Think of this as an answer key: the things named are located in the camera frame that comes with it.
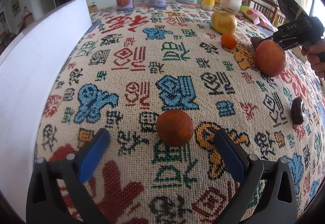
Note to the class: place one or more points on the dark brown chestnut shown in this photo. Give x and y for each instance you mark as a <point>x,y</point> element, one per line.
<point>298,111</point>

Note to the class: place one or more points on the right hand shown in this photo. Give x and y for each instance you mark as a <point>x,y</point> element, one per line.
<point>313,58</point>

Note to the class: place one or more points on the patterned woven tablecloth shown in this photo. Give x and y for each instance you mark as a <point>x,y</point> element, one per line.
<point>160,81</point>

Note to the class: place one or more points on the wooden chair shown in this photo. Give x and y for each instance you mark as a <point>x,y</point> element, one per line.
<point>270,10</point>

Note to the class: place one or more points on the white foam board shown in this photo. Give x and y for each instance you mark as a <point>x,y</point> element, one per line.
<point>29,68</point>

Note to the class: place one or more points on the large red apple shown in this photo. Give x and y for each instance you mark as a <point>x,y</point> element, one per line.
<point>270,58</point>

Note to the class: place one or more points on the pink green plush toy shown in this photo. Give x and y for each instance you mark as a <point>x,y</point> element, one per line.
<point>257,17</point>

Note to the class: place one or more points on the small yellow lid jar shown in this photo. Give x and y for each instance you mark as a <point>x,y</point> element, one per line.
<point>208,5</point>

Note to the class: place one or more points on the small orange tangerine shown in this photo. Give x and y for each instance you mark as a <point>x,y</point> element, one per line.
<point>228,41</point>

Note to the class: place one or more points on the dark orange tangerine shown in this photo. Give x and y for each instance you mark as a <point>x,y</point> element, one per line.
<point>174,128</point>

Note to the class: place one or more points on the yellow pear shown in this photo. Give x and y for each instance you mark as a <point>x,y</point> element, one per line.
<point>224,22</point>

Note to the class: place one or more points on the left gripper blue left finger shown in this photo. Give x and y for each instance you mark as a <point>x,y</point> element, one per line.
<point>91,153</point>

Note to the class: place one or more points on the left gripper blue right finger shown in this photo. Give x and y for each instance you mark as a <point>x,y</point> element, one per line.
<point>233,156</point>

